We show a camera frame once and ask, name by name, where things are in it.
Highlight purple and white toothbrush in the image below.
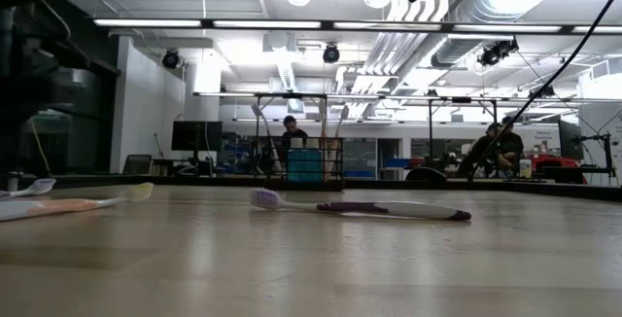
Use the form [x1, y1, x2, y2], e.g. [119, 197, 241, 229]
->
[248, 188, 472, 223]
[250, 103, 284, 175]
[0, 177, 58, 199]

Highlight long ceiling light bar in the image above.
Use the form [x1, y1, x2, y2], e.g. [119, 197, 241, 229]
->
[91, 18, 622, 35]

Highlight person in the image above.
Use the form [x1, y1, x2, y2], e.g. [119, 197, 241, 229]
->
[495, 115, 526, 172]
[459, 122, 501, 178]
[279, 115, 310, 149]

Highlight black computer monitor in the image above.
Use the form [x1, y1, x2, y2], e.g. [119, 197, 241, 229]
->
[557, 120, 584, 160]
[170, 120, 224, 152]

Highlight red bag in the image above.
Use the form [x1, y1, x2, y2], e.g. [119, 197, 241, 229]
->
[532, 154, 589, 185]

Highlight grey office chair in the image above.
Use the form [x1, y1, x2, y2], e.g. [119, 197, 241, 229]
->
[121, 154, 154, 176]

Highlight orange toothbrush yellow bristles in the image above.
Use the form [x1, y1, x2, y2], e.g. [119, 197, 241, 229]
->
[0, 182, 156, 224]

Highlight black ceiling camera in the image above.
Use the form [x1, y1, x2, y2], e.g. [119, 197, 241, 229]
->
[476, 37, 520, 68]

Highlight black metal frame stand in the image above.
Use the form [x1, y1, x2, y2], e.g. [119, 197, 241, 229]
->
[252, 91, 329, 182]
[427, 95, 500, 182]

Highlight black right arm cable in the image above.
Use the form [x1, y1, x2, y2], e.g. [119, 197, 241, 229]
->
[466, 0, 622, 183]

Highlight black wire rack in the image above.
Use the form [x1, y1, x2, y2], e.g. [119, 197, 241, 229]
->
[264, 135, 345, 183]

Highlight black aluminium table frame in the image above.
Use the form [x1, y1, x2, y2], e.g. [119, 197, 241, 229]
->
[0, 173, 622, 202]

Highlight yellow extension cable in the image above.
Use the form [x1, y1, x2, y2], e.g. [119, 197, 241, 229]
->
[29, 120, 53, 176]

